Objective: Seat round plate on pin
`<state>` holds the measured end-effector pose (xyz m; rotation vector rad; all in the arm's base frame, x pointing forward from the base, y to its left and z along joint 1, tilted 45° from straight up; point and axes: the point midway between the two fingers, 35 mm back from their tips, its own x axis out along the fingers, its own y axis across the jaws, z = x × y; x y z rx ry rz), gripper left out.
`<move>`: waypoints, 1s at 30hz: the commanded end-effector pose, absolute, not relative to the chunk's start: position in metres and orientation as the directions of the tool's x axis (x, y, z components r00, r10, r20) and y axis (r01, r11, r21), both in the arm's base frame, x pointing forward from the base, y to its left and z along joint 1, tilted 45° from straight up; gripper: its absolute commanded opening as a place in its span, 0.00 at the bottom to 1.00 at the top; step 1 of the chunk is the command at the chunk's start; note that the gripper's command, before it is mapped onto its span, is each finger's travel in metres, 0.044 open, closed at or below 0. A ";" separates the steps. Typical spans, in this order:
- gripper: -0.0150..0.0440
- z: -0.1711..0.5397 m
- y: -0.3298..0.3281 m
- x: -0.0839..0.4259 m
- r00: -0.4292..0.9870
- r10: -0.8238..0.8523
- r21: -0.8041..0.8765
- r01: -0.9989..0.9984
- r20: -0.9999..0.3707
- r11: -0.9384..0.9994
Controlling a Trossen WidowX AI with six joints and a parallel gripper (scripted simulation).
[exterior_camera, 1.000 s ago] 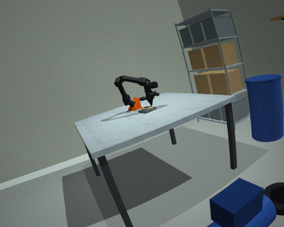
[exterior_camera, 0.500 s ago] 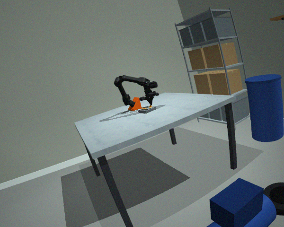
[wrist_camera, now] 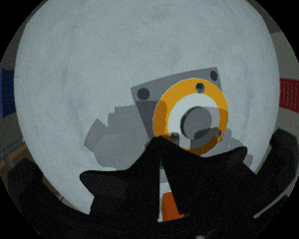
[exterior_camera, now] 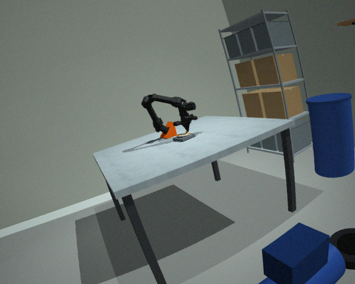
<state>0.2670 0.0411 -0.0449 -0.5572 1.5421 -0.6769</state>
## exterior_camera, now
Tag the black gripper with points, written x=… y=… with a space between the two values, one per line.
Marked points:
x=184 y=123

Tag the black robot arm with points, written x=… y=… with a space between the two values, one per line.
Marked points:
x=174 y=101

